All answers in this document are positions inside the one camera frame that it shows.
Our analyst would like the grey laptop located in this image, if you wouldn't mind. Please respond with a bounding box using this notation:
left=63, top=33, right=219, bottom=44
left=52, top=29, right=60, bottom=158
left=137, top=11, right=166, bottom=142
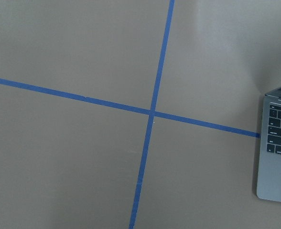
left=256, top=87, right=281, bottom=202

